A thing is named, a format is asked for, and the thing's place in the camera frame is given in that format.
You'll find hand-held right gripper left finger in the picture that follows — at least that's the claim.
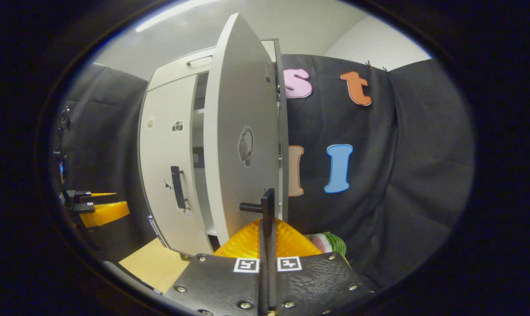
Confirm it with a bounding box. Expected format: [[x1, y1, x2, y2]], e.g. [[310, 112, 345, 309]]
[[162, 218, 267, 316]]

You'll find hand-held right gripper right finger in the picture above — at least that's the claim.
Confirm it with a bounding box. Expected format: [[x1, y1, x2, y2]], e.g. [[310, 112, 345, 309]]
[[269, 219, 373, 316]]

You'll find black door handle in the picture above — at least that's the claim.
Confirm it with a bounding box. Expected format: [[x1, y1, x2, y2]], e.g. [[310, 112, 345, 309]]
[[240, 188, 276, 233], [170, 166, 187, 210]]

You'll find white cabinet door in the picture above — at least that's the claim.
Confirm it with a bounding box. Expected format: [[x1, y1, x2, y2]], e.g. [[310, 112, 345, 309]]
[[138, 74, 200, 256], [203, 12, 287, 246]]

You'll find white shoe cabinet body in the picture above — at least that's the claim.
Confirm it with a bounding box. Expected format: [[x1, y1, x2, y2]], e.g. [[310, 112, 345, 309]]
[[137, 39, 289, 259]]

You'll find white cabinet drawer front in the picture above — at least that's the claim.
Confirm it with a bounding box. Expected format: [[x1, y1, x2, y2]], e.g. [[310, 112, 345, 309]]
[[148, 39, 276, 90]]

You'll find green striped watermelon toy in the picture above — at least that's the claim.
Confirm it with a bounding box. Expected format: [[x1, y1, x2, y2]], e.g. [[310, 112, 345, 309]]
[[311, 232, 347, 257]]

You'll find black backdrop cloth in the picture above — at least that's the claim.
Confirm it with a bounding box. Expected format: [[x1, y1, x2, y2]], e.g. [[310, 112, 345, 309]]
[[282, 54, 475, 288], [50, 64, 149, 259]]

